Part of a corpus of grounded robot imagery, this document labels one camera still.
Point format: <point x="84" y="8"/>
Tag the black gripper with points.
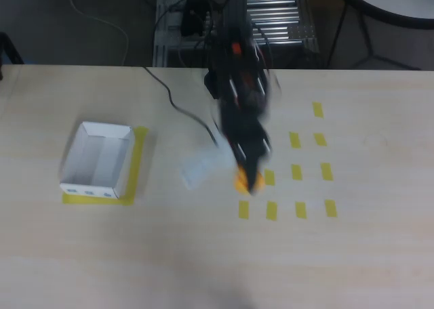
<point x="250" y="153"/>

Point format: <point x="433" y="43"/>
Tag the small orange object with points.
<point x="240" y="183"/>

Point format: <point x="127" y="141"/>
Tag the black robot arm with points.
<point x="237" y="68"/>

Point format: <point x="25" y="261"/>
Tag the white cardboard box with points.
<point x="98" y="160"/>

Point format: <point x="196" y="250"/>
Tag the white translucent plastic sheet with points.
<point x="196" y="170"/>

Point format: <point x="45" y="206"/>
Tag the long yellow tape strip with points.
<point x="137" y="160"/>

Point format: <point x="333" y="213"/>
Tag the round white table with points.
<point x="390" y="4"/>

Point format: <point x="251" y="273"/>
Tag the black chair part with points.
<point x="8" y="48"/>

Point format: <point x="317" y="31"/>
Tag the aluminium roller frame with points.
<point x="285" y="24"/>

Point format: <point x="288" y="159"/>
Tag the black table leg frame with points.
<point x="368" y="48"/>

